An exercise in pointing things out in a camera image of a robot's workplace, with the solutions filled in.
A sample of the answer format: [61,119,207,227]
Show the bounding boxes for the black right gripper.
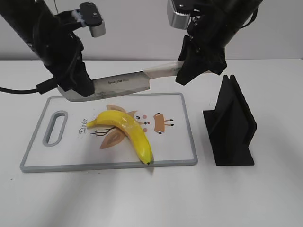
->
[175,14,227,85]

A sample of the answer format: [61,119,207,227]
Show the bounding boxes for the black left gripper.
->
[42,30,95,97]

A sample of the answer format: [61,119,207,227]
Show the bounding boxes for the white-handled kitchen knife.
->
[58,61,184,102]

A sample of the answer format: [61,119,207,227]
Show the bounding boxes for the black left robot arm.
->
[0,0,102,97]

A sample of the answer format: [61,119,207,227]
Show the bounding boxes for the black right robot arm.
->
[167,0,261,85]

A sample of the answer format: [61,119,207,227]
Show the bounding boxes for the yellow plastic banana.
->
[87,110,153,165]

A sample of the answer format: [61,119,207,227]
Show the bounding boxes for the white grey-rimmed cutting board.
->
[20,93,197,173]

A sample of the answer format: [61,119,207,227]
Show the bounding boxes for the black knife stand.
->
[203,75,257,166]

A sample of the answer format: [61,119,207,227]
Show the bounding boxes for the black cable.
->
[0,79,59,95]

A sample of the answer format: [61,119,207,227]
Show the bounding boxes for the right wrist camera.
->
[167,0,194,30]

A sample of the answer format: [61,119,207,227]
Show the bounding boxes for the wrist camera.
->
[167,0,194,30]
[71,2,106,38]

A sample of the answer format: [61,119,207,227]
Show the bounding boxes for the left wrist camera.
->
[71,2,106,38]

